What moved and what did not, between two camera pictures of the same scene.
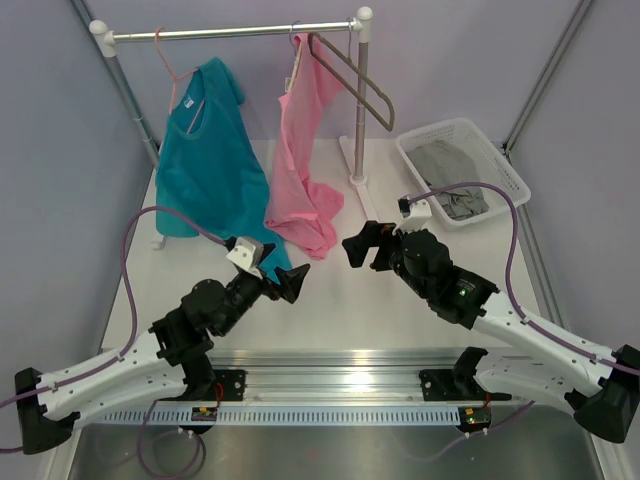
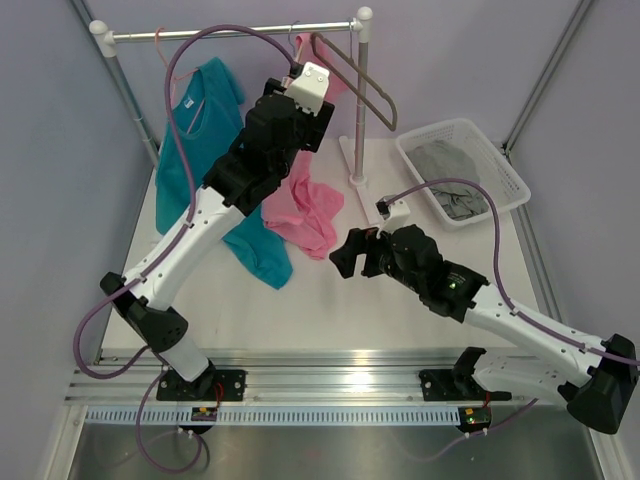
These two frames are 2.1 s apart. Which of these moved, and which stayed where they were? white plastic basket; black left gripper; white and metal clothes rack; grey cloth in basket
Moved: black left gripper
Stayed: white plastic basket; white and metal clothes rack; grey cloth in basket
